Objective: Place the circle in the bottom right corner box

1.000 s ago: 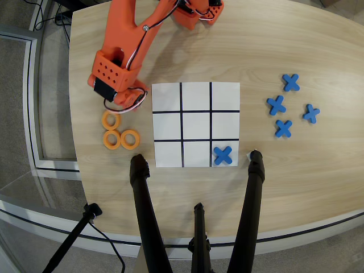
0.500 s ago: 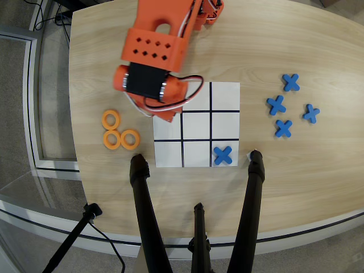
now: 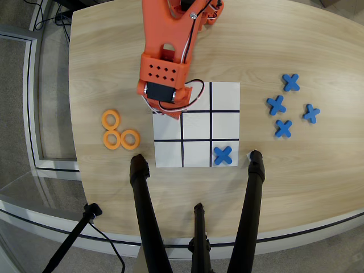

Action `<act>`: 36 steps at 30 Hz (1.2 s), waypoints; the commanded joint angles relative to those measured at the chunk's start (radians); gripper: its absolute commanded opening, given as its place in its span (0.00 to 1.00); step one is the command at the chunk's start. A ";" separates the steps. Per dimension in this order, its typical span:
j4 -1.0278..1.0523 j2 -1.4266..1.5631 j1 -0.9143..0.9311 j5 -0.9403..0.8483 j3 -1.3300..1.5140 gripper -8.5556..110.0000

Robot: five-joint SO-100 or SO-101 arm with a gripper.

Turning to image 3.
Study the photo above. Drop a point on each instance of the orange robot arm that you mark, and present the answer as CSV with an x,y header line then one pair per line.
x,y
165,28

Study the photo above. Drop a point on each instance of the cardboard box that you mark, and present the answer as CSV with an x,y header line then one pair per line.
x,y
331,3

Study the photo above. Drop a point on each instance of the white tic-tac-toe grid sheet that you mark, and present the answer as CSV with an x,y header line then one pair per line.
x,y
204,130

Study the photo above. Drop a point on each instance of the blue foam cross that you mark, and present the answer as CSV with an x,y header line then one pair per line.
x,y
291,82
283,128
276,105
311,113
223,155

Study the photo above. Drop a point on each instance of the small white paper tag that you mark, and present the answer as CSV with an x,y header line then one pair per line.
x,y
248,156

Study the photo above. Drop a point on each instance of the black tripod leg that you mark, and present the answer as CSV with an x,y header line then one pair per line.
x,y
200,241
145,213
250,213

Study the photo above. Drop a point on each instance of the thin black stand pole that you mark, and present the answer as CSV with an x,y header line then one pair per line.
x,y
71,239

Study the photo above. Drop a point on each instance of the grey metal partition frame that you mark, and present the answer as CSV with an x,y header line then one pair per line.
x,y
32,99

